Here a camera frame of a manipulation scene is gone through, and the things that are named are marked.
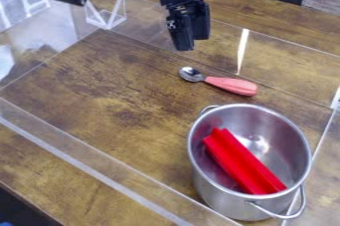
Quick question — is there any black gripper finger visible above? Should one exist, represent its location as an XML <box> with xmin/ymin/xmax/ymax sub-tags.
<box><xmin>192</xmin><ymin>1</ymin><xmax>209</xmax><ymax>40</ymax></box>
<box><xmin>167</xmin><ymin>9</ymin><xmax>193</xmax><ymax>51</ymax></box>

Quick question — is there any pink handled metal spoon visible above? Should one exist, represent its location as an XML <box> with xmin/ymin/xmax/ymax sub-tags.
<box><xmin>179</xmin><ymin>67</ymin><xmax>257</xmax><ymax>97</ymax></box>

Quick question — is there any stainless steel pot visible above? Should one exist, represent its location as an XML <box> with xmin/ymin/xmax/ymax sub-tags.
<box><xmin>187</xmin><ymin>104</ymin><xmax>312</xmax><ymax>221</ymax></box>

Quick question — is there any red rectangular block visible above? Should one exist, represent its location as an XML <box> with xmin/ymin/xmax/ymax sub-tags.
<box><xmin>203</xmin><ymin>127</ymin><xmax>287</xmax><ymax>195</ymax></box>

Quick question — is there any clear acrylic barrier panel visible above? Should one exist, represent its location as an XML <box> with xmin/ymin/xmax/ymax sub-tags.
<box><xmin>0</xmin><ymin>98</ymin><xmax>241</xmax><ymax>226</ymax></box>

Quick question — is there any clear acrylic triangle bracket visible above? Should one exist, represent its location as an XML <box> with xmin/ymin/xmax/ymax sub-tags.
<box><xmin>85</xmin><ymin>0</ymin><xmax>128</xmax><ymax>30</ymax></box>

